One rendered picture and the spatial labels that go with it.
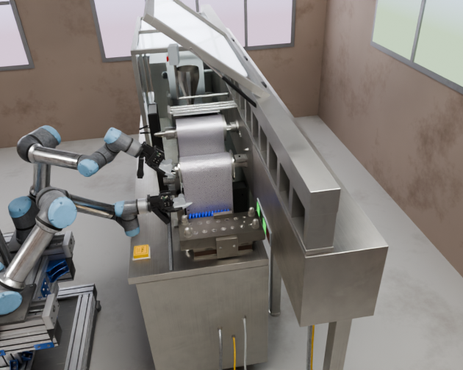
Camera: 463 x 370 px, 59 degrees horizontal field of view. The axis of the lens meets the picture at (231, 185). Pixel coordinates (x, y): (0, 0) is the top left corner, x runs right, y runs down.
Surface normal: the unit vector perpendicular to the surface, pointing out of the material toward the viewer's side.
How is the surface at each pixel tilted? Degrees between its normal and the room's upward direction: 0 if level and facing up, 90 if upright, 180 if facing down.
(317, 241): 90
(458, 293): 0
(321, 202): 90
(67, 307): 0
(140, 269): 0
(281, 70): 90
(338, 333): 90
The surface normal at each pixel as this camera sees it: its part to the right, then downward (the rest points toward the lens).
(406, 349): -0.04, -0.84
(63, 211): 0.73, 0.26
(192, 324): 0.15, 0.53
